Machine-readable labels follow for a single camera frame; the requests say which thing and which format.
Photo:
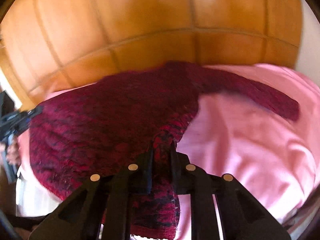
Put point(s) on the pink bed sheet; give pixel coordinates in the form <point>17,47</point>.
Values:
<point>276,159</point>

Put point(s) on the wooden panelled headboard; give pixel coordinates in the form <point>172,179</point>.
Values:
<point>61,44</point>

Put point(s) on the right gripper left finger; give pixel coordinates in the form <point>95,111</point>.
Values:
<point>101,208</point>

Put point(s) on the dark red patterned knit sweater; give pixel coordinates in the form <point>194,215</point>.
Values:
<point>102,128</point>

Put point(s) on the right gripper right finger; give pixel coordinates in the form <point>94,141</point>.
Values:
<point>221,208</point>

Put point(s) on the person's left hand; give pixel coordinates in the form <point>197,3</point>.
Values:
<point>13,156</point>

